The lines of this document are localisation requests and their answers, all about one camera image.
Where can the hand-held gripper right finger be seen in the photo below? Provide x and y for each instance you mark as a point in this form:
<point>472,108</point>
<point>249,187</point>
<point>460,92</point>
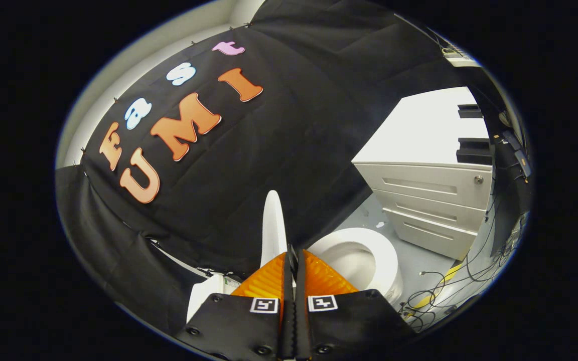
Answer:
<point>301,301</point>

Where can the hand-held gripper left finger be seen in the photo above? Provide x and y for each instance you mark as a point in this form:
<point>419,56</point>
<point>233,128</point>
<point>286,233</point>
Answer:
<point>287,301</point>

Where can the white toilet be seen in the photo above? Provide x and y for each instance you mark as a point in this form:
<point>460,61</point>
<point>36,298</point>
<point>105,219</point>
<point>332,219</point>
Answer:
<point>364,244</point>

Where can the black backdrop cloth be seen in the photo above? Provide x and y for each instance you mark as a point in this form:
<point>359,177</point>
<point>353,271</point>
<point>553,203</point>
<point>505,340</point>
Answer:
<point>289,165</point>

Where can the yellow floor tape strip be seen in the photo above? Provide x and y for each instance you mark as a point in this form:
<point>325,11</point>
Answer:
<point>452,273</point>

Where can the white drawer cabinet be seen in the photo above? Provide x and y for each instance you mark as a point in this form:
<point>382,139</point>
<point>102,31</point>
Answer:
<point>419,135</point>

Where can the black foam block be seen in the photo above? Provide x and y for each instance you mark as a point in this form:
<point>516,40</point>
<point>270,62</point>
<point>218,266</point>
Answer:
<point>469,111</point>
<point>474,151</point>

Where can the small black device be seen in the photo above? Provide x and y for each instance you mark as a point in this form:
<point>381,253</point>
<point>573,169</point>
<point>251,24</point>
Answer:
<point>522,161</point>

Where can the row of small cloth clips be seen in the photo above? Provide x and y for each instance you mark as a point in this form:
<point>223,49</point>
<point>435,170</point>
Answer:
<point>115,100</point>

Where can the white side table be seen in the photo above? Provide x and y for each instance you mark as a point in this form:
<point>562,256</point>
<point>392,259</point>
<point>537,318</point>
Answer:
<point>462,61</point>

